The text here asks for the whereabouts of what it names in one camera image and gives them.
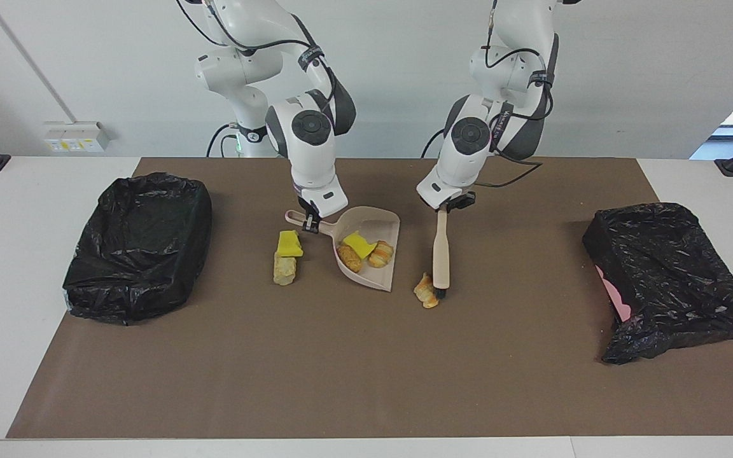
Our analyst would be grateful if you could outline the black plastic trash bag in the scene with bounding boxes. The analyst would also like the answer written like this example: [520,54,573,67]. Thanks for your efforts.
[582,202,733,365]
[62,172,213,326]

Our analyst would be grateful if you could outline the pink plastic bin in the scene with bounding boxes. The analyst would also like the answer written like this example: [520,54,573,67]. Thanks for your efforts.
[596,264,632,323]

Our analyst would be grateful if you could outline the beige brush with black bristles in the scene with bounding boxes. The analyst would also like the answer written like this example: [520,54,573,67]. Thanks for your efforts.
[431,207,451,301]

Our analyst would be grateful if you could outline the beige plastic dustpan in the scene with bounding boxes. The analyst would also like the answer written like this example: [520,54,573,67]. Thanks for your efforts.
[285,205,401,293]

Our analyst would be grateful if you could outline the white wall socket box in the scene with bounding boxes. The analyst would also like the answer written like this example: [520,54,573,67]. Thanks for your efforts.
[43,121,111,153]

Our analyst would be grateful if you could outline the pale crusty bread piece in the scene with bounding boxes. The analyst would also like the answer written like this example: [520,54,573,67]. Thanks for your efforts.
[272,252,298,287]

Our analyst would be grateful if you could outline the brown oval bread roll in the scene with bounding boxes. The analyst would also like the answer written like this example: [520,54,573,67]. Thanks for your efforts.
[337,244,363,274]

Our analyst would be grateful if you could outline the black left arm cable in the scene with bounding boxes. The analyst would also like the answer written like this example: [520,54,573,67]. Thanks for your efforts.
[471,0,558,189]

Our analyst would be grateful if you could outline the pale croissant piece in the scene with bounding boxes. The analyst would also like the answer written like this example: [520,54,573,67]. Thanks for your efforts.
[368,240,394,268]

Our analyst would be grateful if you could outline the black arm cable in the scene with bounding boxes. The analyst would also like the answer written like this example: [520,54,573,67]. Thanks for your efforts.
[471,0,558,189]
[176,0,342,77]

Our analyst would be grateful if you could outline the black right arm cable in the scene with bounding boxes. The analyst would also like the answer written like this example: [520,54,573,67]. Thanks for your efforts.
[176,0,342,77]

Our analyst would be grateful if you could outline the brown table mat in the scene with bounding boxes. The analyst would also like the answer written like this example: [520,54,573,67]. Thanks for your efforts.
[6,157,733,440]

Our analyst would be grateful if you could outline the white wall cable conduit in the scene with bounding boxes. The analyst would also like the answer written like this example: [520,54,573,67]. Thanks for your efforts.
[0,0,78,125]

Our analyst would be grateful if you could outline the striped croissant piece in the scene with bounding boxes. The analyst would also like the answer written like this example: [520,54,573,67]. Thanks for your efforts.
[414,272,440,309]

